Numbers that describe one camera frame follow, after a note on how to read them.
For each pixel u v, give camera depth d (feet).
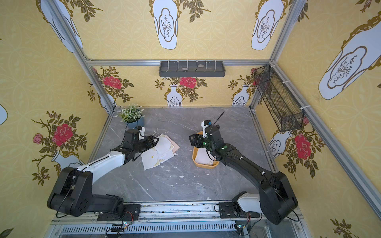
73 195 1.39
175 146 3.16
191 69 3.03
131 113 3.06
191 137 2.55
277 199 1.35
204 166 2.85
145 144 2.58
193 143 2.45
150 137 2.67
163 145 3.19
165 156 3.05
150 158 3.04
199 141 2.40
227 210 2.45
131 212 2.40
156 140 2.81
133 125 3.30
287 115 2.71
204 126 2.49
